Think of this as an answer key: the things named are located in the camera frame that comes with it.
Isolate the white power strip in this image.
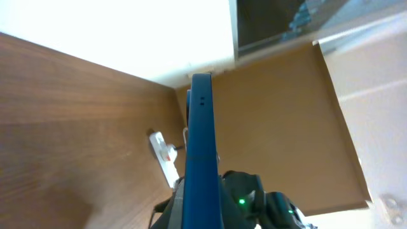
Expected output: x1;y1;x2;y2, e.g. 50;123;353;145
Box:
149;132;179;188

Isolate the blue screen Galaxy smartphone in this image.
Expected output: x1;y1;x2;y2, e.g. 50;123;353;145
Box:
182;73;223;229

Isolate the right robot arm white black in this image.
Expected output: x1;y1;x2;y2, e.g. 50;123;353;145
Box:
148;170;316;229

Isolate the brown cardboard box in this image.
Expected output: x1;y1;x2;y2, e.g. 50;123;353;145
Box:
174;41;373;217

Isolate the dark window pane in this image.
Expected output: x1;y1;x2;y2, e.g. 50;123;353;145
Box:
235;0;350;58

